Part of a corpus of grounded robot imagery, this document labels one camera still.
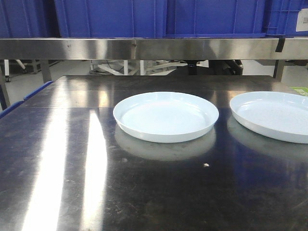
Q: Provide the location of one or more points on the white metal frame background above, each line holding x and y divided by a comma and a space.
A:
131, 67

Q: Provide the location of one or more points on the blue bin on shelf left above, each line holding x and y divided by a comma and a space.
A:
28, 19

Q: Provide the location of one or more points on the light blue plate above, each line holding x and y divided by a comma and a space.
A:
165, 117
278, 115

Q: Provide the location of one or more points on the blue bin on shelf middle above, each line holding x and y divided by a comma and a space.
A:
111, 18

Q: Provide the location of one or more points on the blue bin on shelf right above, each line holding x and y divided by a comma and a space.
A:
215, 19

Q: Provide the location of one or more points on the blue bin on shelf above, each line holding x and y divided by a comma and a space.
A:
28, 19
111, 18
215, 19

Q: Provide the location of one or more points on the stainless steel shelf rack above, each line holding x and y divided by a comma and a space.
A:
91, 92

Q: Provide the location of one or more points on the black tape strip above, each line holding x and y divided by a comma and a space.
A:
280, 45

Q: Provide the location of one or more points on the white paper label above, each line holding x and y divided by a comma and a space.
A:
302, 21

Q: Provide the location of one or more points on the green sheet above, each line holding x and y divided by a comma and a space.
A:
301, 90

